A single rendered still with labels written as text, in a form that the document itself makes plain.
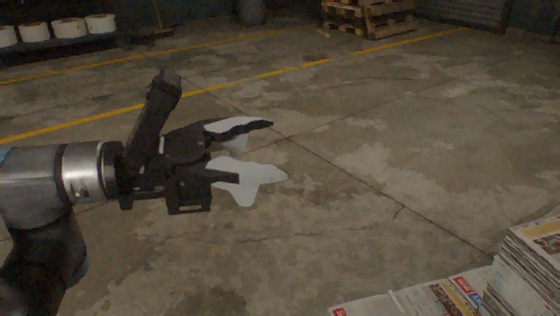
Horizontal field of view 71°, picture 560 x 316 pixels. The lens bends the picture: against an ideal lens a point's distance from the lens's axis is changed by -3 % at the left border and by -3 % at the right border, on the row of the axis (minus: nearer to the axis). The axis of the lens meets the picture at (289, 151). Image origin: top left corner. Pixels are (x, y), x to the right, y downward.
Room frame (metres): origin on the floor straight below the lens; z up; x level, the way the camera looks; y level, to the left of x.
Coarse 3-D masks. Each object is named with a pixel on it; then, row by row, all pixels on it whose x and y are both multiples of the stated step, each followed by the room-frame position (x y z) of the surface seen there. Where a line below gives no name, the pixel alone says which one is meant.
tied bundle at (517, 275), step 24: (504, 240) 0.48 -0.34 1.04; (504, 264) 0.47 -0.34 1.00; (528, 264) 0.44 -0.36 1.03; (504, 288) 0.45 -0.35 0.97; (528, 288) 0.42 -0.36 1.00; (552, 288) 0.39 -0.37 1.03; (480, 312) 0.48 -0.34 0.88; (504, 312) 0.44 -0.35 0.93; (528, 312) 0.40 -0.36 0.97; (552, 312) 0.37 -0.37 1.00
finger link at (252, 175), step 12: (228, 156) 0.41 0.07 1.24; (216, 168) 0.39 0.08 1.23; (228, 168) 0.39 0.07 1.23; (240, 168) 0.39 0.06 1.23; (252, 168) 0.39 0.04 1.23; (264, 168) 0.39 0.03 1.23; (276, 168) 0.39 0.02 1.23; (240, 180) 0.38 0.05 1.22; (252, 180) 0.38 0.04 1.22; (264, 180) 0.38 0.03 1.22; (276, 180) 0.38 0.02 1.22; (240, 192) 0.39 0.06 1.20; (252, 192) 0.39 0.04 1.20; (240, 204) 0.39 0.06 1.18; (252, 204) 0.39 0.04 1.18
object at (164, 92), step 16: (160, 80) 0.40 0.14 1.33; (176, 80) 0.42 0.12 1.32; (160, 96) 0.40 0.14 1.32; (176, 96) 0.40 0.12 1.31; (144, 112) 0.40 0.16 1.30; (160, 112) 0.40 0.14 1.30; (144, 128) 0.40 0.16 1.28; (160, 128) 0.40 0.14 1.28; (128, 144) 0.40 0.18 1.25; (144, 144) 0.40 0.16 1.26; (128, 160) 0.39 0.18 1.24; (144, 160) 0.40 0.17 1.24
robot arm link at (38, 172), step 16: (64, 144) 0.41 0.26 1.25; (0, 160) 0.37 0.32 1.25; (16, 160) 0.38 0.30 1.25; (32, 160) 0.38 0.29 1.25; (48, 160) 0.38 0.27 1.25; (0, 176) 0.36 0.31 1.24; (16, 176) 0.36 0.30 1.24; (32, 176) 0.37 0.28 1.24; (48, 176) 0.37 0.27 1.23; (0, 192) 0.35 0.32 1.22; (16, 192) 0.36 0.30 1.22; (32, 192) 0.36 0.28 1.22; (48, 192) 0.36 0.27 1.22; (64, 192) 0.37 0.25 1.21; (0, 208) 0.35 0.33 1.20; (16, 208) 0.35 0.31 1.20; (32, 208) 0.36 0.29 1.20; (48, 208) 0.37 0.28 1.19; (64, 208) 0.39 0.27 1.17; (16, 224) 0.35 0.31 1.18; (32, 224) 0.36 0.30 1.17
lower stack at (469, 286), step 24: (408, 288) 0.79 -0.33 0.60; (432, 288) 0.79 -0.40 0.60; (456, 288) 0.79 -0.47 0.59; (480, 288) 0.78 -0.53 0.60; (336, 312) 0.71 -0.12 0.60; (360, 312) 0.71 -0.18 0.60; (384, 312) 0.71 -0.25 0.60; (408, 312) 0.71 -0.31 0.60; (432, 312) 0.70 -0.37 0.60; (456, 312) 0.70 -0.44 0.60
